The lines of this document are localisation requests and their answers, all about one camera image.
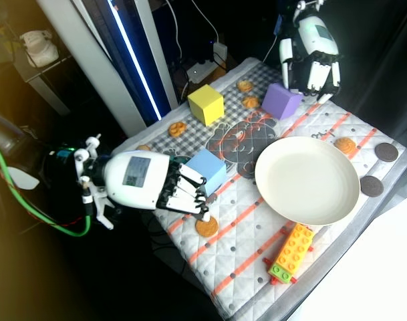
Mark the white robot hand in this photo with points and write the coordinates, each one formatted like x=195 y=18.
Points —
x=315 y=36
x=136 y=180

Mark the purple foam cube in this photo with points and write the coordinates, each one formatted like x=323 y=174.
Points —
x=280 y=102

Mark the blue foam cube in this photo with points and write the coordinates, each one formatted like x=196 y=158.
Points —
x=208 y=165

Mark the yellow foam cube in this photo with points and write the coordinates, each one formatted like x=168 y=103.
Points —
x=206 y=103

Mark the cream round plate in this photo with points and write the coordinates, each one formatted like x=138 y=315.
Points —
x=306 y=180

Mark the plain tan cookie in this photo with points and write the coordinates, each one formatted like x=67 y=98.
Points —
x=143 y=147

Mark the pretzel shaped cookie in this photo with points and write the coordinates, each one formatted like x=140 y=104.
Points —
x=177 y=129

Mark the swirl butter cookie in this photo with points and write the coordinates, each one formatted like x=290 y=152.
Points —
x=250 y=102
x=245 y=86
x=345 y=145

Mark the round tan biscuit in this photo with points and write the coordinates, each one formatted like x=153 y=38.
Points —
x=208 y=229

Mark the white power adapter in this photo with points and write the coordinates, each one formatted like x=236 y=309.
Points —
x=220 y=51

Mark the blue lit panel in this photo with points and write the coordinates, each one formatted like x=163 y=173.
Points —
x=139 y=67

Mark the grey quilt with bear print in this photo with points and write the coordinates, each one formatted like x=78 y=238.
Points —
x=243 y=234

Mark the white power strip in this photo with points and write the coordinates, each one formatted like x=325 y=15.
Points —
x=200 y=70

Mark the dark brown round cookie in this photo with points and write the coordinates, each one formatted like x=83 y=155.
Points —
x=386 y=152
x=372 y=186

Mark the grey shelf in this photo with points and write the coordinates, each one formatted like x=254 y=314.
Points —
x=46 y=77

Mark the white crumpled object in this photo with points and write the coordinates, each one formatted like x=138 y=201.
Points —
x=39 y=48

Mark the orange green toy brick train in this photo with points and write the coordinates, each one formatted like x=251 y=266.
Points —
x=291 y=252

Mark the white post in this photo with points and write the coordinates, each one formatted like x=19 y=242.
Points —
x=89 y=67

